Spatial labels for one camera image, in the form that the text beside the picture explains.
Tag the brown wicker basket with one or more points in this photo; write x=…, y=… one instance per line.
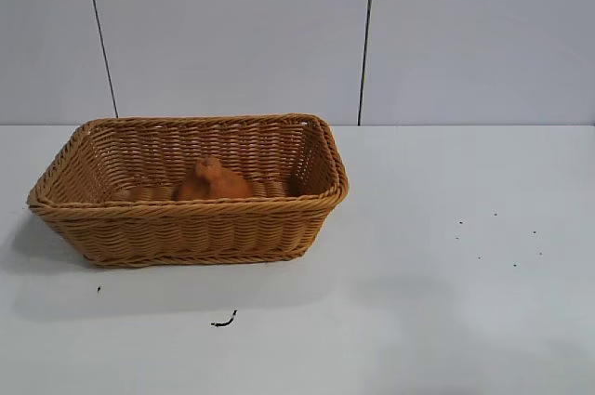
x=186, y=227

